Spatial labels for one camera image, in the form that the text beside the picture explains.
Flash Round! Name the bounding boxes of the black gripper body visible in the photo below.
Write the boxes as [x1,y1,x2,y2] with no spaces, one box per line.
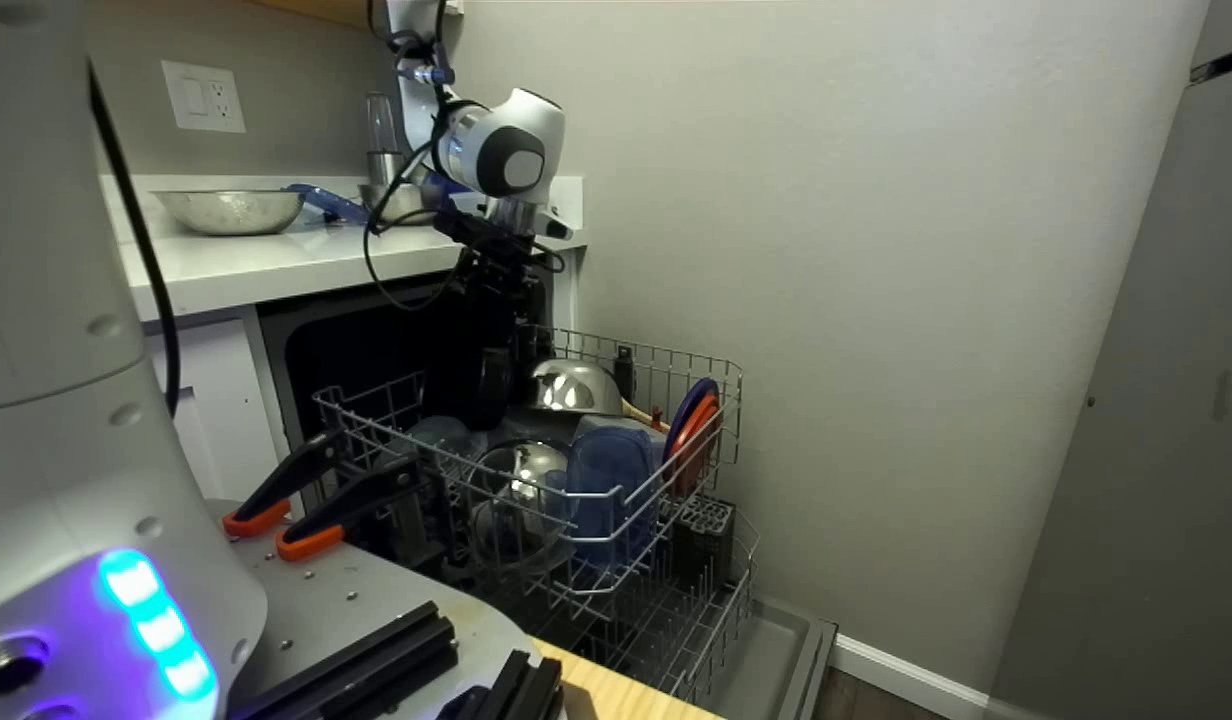
[450,243,552,356]

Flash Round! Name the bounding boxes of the grey dishwasher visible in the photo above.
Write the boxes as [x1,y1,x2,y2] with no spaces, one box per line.
[253,274,845,720]

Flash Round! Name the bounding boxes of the small steel bowl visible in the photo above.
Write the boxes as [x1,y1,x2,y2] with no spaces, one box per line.
[528,356,627,421]

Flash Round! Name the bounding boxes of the blue plastic utensil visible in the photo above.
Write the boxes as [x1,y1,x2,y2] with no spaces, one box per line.
[290,179,373,230]

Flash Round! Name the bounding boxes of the orange plate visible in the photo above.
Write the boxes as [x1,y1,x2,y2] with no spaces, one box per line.
[669,394,728,499]

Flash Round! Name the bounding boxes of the grey metal mounting plate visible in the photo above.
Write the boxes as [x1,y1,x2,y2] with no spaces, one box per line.
[210,497,539,720]

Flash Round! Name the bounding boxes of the black cutlery basket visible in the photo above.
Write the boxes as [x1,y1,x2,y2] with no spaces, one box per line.
[671,497,739,594]

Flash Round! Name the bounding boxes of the white base cabinet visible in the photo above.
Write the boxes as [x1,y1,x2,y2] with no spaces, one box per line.
[100,174,592,512]

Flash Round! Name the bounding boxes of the large steel mixing bowl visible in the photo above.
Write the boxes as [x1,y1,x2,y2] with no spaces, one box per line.
[153,183,308,239]

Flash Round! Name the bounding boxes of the wooden table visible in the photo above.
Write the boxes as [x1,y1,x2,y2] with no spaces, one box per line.
[520,632,728,720]

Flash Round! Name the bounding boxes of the white baseboard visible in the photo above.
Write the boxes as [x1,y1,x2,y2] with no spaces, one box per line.
[829,632,1007,720]

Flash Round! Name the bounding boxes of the white wire dishwasher rack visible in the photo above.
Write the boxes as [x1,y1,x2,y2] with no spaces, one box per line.
[308,326,759,713]

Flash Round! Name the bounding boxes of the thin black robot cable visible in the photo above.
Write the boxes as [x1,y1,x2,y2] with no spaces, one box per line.
[360,129,447,322]

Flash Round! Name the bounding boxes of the black aluminium rail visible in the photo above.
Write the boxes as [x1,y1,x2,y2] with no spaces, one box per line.
[232,597,460,720]
[430,647,566,720]

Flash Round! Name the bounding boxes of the thick black cable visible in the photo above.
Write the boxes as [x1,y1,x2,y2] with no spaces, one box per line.
[82,65,186,415]

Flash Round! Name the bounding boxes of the white wall outlet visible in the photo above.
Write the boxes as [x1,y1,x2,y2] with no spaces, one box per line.
[157,56,248,136]

